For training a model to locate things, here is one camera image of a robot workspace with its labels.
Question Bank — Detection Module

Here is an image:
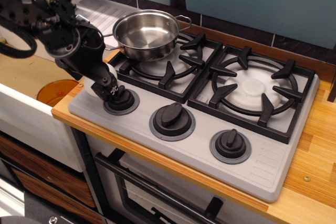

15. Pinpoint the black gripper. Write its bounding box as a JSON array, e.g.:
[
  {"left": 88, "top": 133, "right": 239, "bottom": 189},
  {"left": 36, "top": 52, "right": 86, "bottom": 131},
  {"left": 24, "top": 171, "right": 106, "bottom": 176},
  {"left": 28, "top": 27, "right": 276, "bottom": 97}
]
[{"left": 43, "top": 22, "right": 119, "bottom": 102}]

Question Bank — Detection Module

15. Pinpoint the white egg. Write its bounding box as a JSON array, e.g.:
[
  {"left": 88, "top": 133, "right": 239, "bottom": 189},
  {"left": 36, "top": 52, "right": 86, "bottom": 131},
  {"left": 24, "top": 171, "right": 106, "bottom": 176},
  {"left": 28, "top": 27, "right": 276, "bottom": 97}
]
[{"left": 83, "top": 63, "right": 117, "bottom": 98}]

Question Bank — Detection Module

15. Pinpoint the stainless steel pot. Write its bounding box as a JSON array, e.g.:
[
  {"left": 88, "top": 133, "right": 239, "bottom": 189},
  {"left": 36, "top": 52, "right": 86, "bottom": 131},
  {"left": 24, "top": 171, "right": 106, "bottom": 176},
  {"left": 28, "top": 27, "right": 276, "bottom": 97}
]
[{"left": 105, "top": 9, "right": 192, "bottom": 62}]

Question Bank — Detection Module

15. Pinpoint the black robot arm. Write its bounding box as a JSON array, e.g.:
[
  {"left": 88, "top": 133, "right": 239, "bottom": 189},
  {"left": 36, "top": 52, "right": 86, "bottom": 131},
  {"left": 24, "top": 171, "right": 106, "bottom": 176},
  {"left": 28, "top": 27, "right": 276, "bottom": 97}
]
[{"left": 1, "top": 0, "right": 122, "bottom": 102}]

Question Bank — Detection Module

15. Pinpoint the black left stove knob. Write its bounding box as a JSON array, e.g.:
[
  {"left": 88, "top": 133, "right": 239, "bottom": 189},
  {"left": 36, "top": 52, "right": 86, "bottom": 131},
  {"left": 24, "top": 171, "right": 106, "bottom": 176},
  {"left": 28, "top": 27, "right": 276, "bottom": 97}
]
[{"left": 103, "top": 85, "right": 140, "bottom": 115}]

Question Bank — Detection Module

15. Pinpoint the black stove knob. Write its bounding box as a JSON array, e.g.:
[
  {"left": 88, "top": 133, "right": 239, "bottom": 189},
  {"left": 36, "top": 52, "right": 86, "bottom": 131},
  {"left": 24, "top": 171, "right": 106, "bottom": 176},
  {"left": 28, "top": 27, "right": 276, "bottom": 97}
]
[
  {"left": 209, "top": 129, "right": 251, "bottom": 165},
  {"left": 149, "top": 102, "right": 196, "bottom": 142},
  {"left": 103, "top": 85, "right": 140, "bottom": 115}
]

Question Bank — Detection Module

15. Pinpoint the black middle stove knob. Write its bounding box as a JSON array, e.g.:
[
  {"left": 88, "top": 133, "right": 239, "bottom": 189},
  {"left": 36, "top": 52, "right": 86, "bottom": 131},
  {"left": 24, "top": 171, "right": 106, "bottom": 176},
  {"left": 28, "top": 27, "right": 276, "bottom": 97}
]
[{"left": 149, "top": 102, "right": 196, "bottom": 142}]

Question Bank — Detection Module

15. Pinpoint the grey toy stove top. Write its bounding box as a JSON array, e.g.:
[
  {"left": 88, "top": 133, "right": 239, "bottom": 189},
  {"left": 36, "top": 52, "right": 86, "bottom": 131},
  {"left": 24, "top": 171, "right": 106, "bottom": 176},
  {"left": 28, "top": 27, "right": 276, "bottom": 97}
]
[{"left": 67, "top": 23, "right": 320, "bottom": 204}]

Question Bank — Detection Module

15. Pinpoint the black right stove knob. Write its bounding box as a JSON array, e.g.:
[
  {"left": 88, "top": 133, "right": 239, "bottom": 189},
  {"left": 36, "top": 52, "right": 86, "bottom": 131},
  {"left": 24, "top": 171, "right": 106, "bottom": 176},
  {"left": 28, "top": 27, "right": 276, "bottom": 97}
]
[{"left": 209, "top": 129, "right": 251, "bottom": 165}]

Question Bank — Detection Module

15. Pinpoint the white sink unit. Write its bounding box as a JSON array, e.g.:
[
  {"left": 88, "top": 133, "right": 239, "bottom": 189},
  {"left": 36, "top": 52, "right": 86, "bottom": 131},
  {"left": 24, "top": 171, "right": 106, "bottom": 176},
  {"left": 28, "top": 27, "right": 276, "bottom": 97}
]
[{"left": 1, "top": 0, "right": 138, "bottom": 172}]

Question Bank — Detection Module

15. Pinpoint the black left burner grate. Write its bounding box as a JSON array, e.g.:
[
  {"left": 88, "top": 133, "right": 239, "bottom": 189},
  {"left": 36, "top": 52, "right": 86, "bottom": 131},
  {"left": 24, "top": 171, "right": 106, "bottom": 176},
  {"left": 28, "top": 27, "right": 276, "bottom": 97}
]
[{"left": 109, "top": 33, "right": 223, "bottom": 103}]

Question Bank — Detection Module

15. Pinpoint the black burner grate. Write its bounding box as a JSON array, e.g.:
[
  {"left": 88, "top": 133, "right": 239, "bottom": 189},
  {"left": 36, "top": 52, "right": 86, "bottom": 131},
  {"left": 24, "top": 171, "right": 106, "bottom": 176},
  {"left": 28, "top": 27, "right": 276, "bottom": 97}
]
[
  {"left": 109, "top": 33, "right": 223, "bottom": 103},
  {"left": 188, "top": 45, "right": 320, "bottom": 144}
]

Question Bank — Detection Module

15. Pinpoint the upper wooden drawer front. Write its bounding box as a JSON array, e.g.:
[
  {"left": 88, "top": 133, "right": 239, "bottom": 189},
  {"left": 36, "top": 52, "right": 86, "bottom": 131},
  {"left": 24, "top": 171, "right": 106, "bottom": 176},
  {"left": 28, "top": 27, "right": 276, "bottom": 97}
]
[{"left": 1, "top": 134, "right": 91, "bottom": 201}]

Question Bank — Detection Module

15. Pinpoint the wooden drawer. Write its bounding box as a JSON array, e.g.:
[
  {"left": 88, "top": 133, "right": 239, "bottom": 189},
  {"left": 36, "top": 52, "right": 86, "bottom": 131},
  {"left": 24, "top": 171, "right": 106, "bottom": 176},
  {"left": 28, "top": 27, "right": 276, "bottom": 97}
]
[
  {"left": 1, "top": 134, "right": 91, "bottom": 201},
  {"left": 13, "top": 168, "right": 103, "bottom": 224}
]

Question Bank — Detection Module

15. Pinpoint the oven door with window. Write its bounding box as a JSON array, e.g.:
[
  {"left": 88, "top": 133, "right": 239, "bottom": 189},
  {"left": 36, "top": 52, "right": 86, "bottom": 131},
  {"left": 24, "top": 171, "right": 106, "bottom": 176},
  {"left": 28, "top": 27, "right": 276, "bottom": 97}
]
[{"left": 93, "top": 148, "right": 270, "bottom": 223}]

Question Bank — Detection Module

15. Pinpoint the lower wooden drawer front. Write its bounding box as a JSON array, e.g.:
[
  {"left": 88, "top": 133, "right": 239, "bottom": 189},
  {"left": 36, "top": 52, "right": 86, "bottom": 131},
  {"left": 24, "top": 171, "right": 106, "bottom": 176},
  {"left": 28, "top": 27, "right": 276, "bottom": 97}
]
[{"left": 13, "top": 168, "right": 103, "bottom": 224}]

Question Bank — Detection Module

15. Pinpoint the black right burner grate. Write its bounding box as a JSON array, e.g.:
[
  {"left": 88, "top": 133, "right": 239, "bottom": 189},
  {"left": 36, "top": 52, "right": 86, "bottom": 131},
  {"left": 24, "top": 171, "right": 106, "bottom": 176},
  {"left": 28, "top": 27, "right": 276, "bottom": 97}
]
[{"left": 188, "top": 45, "right": 320, "bottom": 144}]

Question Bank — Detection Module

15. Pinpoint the brass screw in countertop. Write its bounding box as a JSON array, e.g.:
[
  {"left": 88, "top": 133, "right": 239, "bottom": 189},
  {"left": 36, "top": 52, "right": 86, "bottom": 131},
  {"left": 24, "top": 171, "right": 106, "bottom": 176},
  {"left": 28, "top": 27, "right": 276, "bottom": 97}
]
[{"left": 304, "top": 176, "right": 311, "bottom": 182}]

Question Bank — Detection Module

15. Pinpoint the black oven door handle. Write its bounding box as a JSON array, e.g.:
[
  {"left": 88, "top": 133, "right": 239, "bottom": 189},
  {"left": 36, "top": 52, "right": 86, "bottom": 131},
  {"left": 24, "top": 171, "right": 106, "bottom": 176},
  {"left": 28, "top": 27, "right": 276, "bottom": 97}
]
[{"left": 94, "top": 153, "right": 223, "bottom": 223}]

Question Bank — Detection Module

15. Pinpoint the right teal wall cabinet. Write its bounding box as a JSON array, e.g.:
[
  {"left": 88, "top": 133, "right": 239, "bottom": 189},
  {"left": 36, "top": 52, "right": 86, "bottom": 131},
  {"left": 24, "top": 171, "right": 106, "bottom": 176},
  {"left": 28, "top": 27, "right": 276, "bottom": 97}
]
[{"left": 186, "top": 0, "right": 335, "bottom": 49}]

